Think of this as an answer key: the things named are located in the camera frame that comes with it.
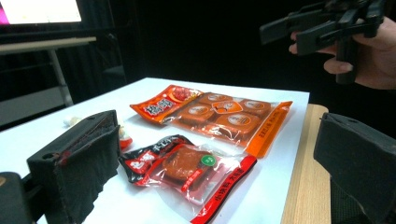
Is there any white metal desk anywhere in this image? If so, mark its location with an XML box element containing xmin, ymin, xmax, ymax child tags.
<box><xmin>0</xmin><ymin>35</ymin><xmax>98</xmax><ymax>129</ymax></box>

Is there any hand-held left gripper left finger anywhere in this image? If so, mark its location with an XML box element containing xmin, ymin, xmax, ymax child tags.
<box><xmin>26</xmin><ymin>109</ymin><xmax>121</xmax><ymax>224</ymax></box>

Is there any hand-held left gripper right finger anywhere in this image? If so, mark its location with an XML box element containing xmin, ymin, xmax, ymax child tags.
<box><xmin>313</xmin><ymin>112</ymin><xmax>396</xmax><ymax>224</ymax></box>

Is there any monitor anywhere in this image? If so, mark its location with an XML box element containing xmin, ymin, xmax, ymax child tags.
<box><xmin>0</xmin><ymin>0</ymin><xmax>90</xmax><ymax>35</ymax></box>

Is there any large orange snack packet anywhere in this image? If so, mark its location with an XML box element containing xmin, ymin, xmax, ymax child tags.
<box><xmin>129</xmin><ymin>84</ymin><xmax>294</xmax><ymax>159</ymax></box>

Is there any red and black snack packet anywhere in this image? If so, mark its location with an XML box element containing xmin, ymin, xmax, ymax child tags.
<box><xmin>118</xmin><ymin>133</ymin><xmax>258</xmax><ymax>224</ymax></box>

